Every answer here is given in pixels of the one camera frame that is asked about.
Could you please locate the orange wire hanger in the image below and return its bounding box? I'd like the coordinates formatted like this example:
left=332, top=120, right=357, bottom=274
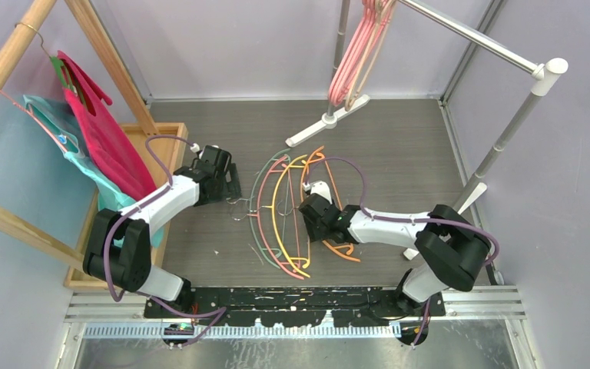
left=300, top=145, right=361, bottom=263

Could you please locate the yellow wire hanger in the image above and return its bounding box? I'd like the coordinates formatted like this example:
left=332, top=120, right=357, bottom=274
left=267, top=153, right=310, bottom=281

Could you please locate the thin pink wire hanger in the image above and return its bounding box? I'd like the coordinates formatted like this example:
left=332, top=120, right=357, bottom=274
left=234, top=164, right=310, bottom=281

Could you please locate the beige plastic hanger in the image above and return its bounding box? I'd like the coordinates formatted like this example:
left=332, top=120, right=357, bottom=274
left=344, top=1, right=396, bottom=111

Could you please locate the thick pink plastic hanger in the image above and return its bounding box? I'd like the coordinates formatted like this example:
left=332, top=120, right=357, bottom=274
left=327, top=0, right=383, bottom=103

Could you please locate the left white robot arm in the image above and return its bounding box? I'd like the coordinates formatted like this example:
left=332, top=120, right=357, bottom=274
left=82, top=145, right=241, bottom=317

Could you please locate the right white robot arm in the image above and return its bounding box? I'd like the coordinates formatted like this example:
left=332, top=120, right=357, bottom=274
left=298, top=194, right=492, bottom=316

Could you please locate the wooden tray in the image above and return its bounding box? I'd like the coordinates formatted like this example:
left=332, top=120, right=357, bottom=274
left=64, top=122, right=187, bottom=291

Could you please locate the red garment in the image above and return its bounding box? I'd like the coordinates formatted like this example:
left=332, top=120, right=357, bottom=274
left=57, top=51, right=157, bottom=201

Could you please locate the teal garment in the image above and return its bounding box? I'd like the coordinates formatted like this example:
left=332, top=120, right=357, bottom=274
left=22, top=94, right=166, bottom=249

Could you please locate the green hanger on rack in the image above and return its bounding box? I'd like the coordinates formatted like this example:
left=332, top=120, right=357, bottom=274
left=14, top=22, right=90, bottom=111

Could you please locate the pink hanger on wooden rack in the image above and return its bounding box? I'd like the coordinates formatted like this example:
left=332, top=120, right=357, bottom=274
left=0, top=89, right=86, bottom=158

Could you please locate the wooden clothes rack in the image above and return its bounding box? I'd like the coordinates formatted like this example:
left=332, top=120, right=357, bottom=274
left=0, top=0, right=160, bottom=270

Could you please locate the metal clothes rack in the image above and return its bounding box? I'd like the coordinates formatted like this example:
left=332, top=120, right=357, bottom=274
left=283, top=0, right=570, bottom=261

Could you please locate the green wire hanger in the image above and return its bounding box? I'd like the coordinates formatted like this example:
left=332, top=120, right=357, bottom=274
left=225, top=148, right=290, bottom=269

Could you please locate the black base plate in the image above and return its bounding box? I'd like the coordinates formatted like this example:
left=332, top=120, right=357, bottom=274
left=168, top=286, right=424, bottom=327

